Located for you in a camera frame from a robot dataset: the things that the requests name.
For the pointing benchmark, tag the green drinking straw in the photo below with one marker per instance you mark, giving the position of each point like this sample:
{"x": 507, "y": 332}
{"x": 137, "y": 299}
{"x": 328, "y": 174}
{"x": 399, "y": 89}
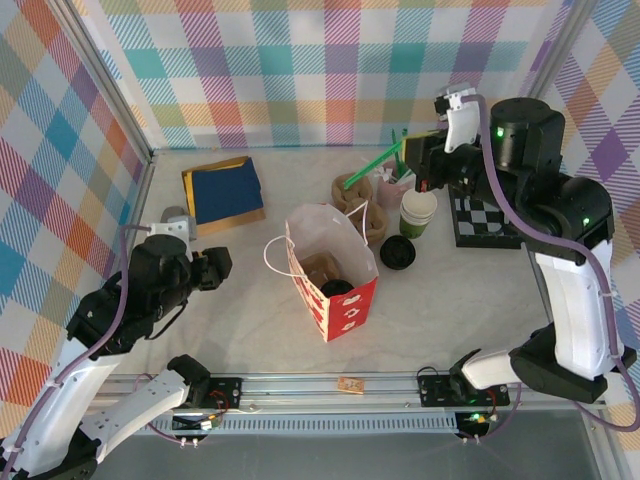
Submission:
{"x": 395, "y": 137}
{"x": 375, "y": 165}

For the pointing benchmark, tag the blue paper napkin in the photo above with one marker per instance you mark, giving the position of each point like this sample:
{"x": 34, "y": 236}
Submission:
{"x": 225, "y": 190}

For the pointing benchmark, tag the black cup lid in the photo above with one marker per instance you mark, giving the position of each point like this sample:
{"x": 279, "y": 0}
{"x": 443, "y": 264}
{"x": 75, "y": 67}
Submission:
{"x": 336, "y": 287}

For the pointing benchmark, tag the red white paper bag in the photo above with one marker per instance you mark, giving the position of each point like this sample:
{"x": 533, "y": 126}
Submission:
{"x": 350, "y": 312}

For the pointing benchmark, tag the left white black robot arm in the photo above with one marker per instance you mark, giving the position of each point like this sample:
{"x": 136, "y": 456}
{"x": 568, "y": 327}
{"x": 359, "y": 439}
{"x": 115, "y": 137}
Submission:
{"x": 65, "y": 400}

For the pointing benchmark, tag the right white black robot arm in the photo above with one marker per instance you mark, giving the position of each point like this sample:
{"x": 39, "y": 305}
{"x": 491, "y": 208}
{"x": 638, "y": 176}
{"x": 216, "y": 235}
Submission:
{"x": 575, "y": 310}

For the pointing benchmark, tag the stack of green paper cups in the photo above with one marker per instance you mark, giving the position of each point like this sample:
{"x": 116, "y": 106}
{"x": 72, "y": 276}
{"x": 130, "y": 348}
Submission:
{"x": 417, "y": 210}

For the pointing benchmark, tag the white wrapped stirrer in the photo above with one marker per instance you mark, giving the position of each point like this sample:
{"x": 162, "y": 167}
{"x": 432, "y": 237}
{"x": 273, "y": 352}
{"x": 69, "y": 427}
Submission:
{"x": 384, "y": 173}
{"x": 372, "y": 163}

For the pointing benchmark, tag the grey oblong case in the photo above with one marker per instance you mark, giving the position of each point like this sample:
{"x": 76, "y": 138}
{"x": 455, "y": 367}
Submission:
{"x": 169, "y": 214}

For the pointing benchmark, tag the black grey chessboard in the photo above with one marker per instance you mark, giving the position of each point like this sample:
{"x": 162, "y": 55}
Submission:
{"x": 480, "y": 220}

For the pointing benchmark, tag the stack of cardboard cup carriers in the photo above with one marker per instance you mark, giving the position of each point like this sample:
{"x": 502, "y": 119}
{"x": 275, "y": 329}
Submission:
{"x": 372, "y": 222}

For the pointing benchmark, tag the stack of black cup lids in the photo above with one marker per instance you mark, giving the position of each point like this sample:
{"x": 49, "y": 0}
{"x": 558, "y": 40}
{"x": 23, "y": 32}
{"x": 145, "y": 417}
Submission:
{"x": 397, "y": 252}

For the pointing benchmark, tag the small controller board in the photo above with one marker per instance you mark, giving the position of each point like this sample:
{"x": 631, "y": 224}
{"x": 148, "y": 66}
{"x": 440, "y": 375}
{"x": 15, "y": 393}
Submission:
{"x": 200, "y": 424}
{"x": 475, "y": 419}

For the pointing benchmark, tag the small orange card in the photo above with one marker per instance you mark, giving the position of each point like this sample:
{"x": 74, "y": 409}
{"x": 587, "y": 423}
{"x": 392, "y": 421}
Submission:
{"x": 351, "y": 385}

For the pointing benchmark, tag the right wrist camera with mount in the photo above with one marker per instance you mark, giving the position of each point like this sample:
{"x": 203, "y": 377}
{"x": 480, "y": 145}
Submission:
{"x": 460, "y": 125}

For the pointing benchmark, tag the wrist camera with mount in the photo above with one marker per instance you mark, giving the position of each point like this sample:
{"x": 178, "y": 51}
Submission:
{"x": 460, "y": 125}
{"x": 170, "y": 229}

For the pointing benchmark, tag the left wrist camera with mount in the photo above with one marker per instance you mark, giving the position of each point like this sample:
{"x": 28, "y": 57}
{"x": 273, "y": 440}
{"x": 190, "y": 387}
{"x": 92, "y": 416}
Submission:
{"x": 170, "y": 229}

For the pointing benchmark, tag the aluminium frame post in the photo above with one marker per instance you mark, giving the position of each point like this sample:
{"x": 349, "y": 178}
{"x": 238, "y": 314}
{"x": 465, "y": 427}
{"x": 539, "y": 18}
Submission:
{"x": 105, "y": 75}
{"x": 545, "y": 75}

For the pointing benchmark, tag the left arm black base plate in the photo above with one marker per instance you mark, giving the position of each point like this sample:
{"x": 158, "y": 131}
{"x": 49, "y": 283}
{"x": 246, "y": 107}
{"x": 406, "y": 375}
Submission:
{"x": 227, "y": 392}

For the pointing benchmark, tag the aluminium mounting rail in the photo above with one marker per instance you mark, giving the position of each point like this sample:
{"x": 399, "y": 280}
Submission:
{"x": 300, "y": 397}

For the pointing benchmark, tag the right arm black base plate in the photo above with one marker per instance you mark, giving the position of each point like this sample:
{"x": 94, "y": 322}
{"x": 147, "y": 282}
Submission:
{"x": 432, "y": 392}

